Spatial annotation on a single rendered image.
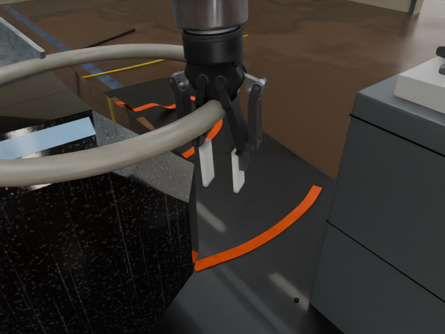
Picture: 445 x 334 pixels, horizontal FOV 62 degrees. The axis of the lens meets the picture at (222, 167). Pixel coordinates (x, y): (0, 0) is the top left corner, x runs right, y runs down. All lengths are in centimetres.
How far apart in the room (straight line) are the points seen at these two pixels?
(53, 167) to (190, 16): 22
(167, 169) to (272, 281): 70
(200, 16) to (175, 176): 55
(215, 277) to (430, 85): 96
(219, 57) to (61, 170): 22
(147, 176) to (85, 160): 44
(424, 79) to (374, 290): 58
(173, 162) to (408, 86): 55
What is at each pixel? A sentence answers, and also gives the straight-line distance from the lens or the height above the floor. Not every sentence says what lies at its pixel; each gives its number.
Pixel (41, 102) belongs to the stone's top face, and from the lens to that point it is 88.
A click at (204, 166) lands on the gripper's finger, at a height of 83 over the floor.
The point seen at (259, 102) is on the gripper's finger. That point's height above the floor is 94.
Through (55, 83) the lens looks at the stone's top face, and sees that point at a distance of 96.
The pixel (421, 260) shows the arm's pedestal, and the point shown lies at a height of 47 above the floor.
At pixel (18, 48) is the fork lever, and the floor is 90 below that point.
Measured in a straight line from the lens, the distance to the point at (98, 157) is 42.
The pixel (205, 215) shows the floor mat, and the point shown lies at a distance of 166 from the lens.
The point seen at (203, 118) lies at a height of 93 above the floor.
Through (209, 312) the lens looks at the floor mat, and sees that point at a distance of 135.
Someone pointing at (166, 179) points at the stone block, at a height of 61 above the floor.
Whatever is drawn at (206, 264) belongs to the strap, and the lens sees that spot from 147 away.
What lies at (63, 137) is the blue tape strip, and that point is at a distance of 78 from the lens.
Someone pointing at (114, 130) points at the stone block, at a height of 75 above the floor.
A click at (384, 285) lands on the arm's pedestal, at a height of 32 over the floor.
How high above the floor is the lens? 115
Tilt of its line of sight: 36 degrees down
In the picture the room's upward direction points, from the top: straight up
